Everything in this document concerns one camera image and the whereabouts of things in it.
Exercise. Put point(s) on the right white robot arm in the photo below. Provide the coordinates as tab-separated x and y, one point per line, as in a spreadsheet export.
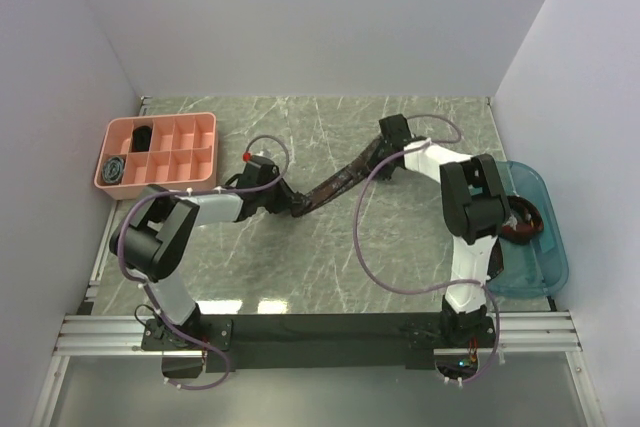
474	208

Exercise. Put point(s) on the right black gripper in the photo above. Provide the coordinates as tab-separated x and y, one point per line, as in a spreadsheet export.
373	157

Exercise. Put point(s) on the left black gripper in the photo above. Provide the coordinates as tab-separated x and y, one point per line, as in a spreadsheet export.
286	197

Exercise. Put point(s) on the teal transparent plastic bin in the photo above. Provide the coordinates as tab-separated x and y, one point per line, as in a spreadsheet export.
540	268

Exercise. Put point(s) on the pink compartment organizer tray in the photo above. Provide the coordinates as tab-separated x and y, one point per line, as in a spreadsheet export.
183	154

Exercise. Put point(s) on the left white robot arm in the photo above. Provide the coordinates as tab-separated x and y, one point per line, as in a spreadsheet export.
151	241

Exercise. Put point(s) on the brown blue floral tie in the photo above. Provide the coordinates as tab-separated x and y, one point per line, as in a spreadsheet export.
340	182

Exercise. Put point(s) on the grey patterned rolled tie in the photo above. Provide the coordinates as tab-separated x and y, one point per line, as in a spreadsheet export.
112	170

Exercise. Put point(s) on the dark red patterned tie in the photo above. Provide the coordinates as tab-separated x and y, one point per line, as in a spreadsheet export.
525	222

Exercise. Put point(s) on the aluminium frame rail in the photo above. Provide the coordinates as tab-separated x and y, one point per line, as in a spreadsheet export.
122	336

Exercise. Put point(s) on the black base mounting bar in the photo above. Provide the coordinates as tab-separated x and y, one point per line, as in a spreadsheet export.
281	341

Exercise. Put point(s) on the black rolled tie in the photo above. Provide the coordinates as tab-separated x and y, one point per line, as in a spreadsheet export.
141	139

